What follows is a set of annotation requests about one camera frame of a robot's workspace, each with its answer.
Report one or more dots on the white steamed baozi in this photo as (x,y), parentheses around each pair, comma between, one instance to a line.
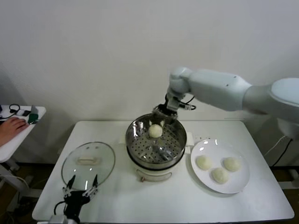
(220,175)
(232,164)
(204,162)
(155,130)

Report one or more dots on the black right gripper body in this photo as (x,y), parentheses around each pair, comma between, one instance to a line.
(167,109)

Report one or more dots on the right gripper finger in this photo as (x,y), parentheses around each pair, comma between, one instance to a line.
(174,116)
(156,108)

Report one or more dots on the small white black gadget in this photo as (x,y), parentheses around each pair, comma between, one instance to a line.
(23,113)

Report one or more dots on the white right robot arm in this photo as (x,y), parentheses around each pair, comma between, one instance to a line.
(222,91)

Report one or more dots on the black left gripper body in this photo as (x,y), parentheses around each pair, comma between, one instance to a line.
(74,203)

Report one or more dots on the glass pot lid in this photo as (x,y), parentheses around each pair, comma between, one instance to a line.
(88,154)

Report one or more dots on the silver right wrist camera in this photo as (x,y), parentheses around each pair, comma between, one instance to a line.
(174,102)

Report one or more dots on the person's bare hand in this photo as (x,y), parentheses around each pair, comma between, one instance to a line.
(11,129)

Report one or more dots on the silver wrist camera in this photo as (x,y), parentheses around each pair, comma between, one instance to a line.
(174,102)
(57,219)

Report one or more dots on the white side table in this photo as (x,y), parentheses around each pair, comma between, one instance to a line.
(16,147)

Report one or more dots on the white round plate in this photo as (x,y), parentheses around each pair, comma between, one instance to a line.
(205,180)

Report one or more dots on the green handheld device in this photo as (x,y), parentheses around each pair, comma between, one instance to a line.
(32,116)

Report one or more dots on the white electric cooker base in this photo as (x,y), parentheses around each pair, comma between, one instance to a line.
(151,173)

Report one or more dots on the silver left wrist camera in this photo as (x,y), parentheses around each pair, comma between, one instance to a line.
(57,219)

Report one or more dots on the stainless steel steamer basket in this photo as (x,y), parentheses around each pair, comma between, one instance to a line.
(144,149)

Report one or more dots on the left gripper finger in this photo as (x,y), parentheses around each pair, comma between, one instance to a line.
(70,183)
(95,182)

